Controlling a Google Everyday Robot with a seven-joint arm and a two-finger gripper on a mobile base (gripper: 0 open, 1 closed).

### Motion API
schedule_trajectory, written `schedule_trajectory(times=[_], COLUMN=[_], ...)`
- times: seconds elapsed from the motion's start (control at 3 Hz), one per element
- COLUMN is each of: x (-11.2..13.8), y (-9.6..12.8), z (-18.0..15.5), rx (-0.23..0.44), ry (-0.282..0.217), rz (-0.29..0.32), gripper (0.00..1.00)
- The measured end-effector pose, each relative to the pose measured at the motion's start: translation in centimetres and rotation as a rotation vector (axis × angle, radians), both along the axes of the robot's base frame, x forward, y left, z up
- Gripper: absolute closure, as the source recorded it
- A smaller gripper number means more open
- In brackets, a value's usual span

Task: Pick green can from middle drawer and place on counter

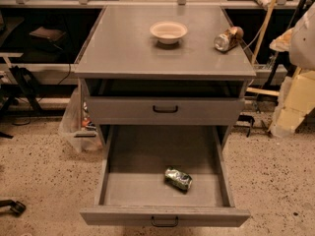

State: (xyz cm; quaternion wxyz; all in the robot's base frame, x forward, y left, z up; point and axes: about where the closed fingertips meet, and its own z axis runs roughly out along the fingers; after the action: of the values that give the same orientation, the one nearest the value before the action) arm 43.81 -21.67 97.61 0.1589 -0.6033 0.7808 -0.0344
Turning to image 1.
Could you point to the crushed green can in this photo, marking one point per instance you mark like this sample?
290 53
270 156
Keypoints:
178 179

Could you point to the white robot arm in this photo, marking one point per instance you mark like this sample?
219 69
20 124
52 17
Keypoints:
299 41

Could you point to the grey drawer cabinet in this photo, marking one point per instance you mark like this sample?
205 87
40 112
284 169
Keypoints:
123 59

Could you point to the closed grey top drawer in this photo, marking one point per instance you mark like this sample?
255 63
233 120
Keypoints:
139 110

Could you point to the open grey middle drawer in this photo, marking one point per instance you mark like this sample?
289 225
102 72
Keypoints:
132 188

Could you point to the white paper bowl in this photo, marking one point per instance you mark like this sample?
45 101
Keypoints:
168 32

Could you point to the clear plastic bag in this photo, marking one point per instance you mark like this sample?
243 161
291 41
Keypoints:
71 129

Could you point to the brown lying bottle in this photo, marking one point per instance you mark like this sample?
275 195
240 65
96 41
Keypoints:
228 39

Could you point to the dark book on shelf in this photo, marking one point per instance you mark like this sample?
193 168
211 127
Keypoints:
51 35

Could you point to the wooden stick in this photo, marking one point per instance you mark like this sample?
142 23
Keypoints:
263 30

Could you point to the black caster wheel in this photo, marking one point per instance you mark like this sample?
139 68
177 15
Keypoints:
16 207

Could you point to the black top drawer handle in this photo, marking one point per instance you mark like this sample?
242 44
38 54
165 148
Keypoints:
165 109

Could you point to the black drawer handle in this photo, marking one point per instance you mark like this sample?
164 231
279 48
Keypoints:
165 109
164 222

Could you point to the black middle drawer handle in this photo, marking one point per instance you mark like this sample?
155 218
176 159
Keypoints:
164 222

